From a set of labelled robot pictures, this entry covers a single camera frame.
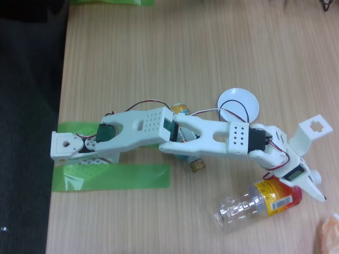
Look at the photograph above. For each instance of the clear plastic bottle orange label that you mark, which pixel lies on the clear plastic bottle orange label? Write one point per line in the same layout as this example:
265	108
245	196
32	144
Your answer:
238	209

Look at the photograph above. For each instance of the yellow blue aluminium bottle can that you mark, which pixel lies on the yellow blue aluminium bottle can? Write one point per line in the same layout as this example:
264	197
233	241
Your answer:
197	165

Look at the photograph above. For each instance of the orange plastic bag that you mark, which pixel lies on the orange plastic bag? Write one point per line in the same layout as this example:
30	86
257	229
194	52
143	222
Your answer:
331	235

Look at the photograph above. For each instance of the small white round plate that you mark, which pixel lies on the small white round plate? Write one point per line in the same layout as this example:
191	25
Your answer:
238	94

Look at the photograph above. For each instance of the long green tape strip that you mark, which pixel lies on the long green tape strip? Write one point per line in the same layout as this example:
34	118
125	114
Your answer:
132	177

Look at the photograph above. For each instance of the small white object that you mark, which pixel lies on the small white object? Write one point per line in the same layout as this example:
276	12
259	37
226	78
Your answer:
3	228

